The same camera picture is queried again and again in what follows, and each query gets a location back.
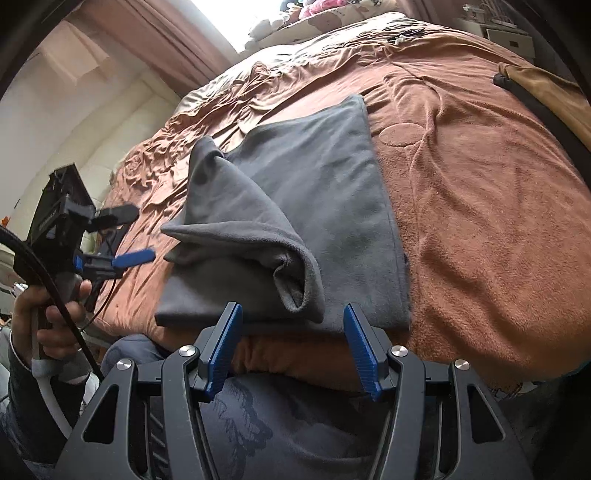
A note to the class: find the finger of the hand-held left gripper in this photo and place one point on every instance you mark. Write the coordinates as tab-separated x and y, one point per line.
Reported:
134	257
115	216

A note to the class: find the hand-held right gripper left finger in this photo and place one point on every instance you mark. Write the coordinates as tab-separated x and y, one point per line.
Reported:
226	350

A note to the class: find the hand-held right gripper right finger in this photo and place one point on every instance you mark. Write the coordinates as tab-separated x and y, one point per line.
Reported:
364	355

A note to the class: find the grey t-shirt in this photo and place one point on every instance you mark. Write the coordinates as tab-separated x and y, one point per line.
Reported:
323	207

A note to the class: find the person's left forearm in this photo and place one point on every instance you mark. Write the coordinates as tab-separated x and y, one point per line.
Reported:
23	406

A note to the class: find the person's left hand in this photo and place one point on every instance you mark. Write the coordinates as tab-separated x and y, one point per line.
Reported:
55	344

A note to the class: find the cream padded headboard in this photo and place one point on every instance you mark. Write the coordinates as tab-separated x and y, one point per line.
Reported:
92	134

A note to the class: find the beige duvet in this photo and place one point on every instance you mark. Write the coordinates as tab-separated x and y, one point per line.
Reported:
203	99

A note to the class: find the cream hanging cloth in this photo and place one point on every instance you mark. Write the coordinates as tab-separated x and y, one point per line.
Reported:
76	50

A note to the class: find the pink curtain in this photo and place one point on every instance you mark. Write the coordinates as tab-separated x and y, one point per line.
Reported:
175	46

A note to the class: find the brown blanket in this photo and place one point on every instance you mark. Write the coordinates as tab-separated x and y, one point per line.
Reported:
485	207

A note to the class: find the pile of plush toys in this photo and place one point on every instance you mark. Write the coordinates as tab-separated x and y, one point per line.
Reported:
268	25

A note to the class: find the tan brown garment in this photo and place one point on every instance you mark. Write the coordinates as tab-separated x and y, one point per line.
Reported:
549	92

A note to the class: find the white bedside cabinet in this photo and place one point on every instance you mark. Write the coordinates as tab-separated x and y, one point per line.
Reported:
503	37

